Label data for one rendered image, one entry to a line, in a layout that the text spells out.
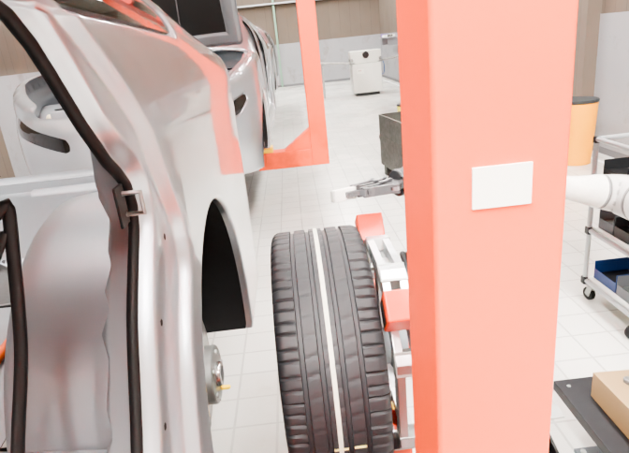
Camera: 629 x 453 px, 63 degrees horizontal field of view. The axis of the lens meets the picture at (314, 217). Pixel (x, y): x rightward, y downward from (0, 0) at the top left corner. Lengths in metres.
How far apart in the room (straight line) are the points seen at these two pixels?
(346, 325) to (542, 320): 0.50
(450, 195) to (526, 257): 0.13
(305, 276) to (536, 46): 0.74
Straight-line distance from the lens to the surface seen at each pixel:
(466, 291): 0.66
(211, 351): 1.37
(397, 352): 1.18
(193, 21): 4.51
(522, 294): 0.69
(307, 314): 1.13
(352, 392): 1.13
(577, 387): 2.29
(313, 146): 4.85
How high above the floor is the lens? 1.65
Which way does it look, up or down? 19 degrees down
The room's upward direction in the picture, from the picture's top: 6 degrees counter-clockwise
